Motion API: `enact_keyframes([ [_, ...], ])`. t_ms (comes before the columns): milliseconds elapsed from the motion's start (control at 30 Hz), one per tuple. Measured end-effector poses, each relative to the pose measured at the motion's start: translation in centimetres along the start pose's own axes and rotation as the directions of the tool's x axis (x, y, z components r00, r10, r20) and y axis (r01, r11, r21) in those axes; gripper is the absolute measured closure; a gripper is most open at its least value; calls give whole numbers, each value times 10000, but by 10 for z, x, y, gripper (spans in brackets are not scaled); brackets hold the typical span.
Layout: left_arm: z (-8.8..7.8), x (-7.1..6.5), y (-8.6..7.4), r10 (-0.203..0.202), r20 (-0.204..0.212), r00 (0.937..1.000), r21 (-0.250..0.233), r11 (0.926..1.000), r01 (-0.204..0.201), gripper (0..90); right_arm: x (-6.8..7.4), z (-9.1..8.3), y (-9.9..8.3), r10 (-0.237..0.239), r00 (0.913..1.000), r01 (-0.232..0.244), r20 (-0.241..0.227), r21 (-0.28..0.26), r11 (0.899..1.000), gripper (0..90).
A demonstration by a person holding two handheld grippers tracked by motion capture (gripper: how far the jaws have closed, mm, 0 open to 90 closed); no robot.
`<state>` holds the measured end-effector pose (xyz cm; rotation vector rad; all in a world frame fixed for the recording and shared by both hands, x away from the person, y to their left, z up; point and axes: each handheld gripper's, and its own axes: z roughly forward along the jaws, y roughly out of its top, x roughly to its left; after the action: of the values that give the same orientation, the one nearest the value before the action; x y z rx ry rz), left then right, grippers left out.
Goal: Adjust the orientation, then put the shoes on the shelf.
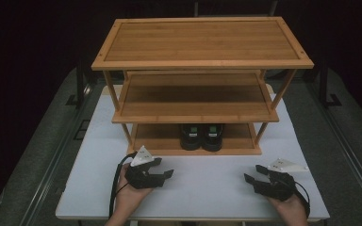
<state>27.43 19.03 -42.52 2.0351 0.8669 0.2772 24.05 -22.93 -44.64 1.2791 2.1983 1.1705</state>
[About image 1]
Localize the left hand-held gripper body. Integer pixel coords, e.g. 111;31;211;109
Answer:
124;144;168;190

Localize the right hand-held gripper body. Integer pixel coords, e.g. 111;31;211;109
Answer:
252;157;309;202

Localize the black shoe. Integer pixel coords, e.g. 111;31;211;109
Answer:
201;123;224;153
179;123;204;152

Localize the three-tier wooden shoe rack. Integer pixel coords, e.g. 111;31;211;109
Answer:
90;16;315;157

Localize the person's left hand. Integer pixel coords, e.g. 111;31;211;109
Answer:
112;163;155;221

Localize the person's right hand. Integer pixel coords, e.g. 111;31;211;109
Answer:
267;193;309;226

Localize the black metal stand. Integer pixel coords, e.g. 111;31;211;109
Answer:
65;57;91;109
318;57;343;109

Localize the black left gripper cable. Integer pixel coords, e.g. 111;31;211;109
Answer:
108;152;139;218

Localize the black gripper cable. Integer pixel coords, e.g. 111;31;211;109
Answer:
292;179;311;218
108;152;139;218

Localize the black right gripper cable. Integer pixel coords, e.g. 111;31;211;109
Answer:
292;179;311;218

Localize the metal floor rail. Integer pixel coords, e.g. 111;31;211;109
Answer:
18;83;93;226
305;79;362;218

